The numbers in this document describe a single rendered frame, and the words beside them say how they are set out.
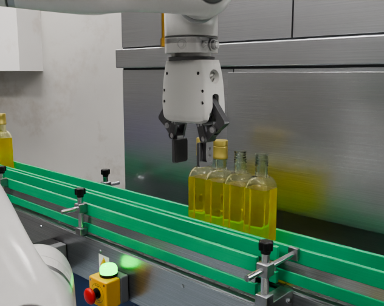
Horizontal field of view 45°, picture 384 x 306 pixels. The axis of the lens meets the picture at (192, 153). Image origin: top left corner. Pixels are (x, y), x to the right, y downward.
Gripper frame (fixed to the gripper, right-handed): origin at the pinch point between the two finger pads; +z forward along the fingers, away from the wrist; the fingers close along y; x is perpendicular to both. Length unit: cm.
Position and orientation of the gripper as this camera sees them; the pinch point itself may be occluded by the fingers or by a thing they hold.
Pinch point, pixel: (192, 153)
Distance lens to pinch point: 77.1
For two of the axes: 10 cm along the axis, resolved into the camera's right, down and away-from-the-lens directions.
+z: 0.1, 9.9, 1.7
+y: -7.4, -1.1, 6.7
